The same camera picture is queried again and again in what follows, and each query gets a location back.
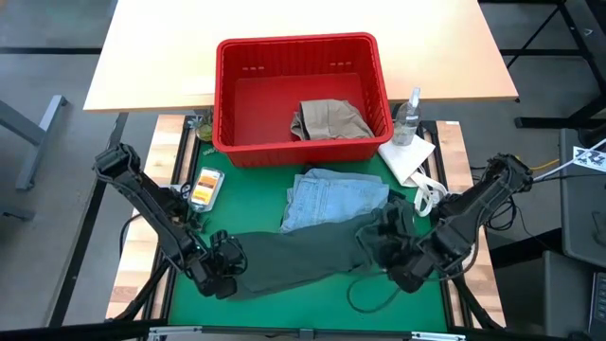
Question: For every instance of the dark green garment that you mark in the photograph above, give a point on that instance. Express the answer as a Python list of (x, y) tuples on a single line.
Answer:
[(298, 256)]

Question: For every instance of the clear plastic spray bottle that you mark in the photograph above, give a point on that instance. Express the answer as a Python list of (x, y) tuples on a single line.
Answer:
[(404, 120)]

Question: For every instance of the black metal rig frame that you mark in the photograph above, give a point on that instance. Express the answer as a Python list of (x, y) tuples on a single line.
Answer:
[(163, 303)]

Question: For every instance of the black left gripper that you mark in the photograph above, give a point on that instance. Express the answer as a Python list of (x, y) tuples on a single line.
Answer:
[(220, 265)]

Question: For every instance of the dark blue jeans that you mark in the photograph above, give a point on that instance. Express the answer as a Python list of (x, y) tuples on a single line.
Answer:
[(397, 193)]

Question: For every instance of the beige trousers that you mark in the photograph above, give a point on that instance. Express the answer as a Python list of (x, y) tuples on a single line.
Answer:
[(331, 120)]

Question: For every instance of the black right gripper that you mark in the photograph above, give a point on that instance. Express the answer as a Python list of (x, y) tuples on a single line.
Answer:
[(409, 270)]

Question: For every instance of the white printed tag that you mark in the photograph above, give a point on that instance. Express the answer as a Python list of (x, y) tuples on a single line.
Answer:
[(589, 158)]

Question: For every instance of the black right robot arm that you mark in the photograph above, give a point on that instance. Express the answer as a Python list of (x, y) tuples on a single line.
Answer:
[(473, 213)]

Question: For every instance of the black metal desk frame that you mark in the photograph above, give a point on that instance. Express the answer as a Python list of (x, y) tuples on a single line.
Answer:
[(544, 52)]

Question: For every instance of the grey metal table leg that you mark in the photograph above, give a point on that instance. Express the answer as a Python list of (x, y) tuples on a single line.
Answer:
[(40, 142)]

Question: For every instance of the grey plastic case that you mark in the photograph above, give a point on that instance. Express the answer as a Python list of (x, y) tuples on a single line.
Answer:
[(584, 227)]

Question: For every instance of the white cloth tote bag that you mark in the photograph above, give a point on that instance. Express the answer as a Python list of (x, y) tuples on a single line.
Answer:
[(407, 158)]

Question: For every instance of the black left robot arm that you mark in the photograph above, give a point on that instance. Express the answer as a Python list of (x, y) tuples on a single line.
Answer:
[(151, 208)]

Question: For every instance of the light blue denim garment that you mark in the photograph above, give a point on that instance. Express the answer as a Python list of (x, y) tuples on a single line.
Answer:
[(331, 199)]

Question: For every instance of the light wood table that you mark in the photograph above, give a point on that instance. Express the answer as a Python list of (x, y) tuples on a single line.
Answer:
[(165, 57)]

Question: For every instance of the red plastic laundry basket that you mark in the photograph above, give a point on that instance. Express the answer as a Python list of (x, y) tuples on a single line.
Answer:
[(265, 104)]

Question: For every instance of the black table base bar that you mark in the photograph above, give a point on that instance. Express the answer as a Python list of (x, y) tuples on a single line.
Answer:
[(71, 279)]

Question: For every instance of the wipes packet with orange label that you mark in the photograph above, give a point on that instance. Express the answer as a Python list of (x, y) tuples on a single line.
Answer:
[(206, 189)]

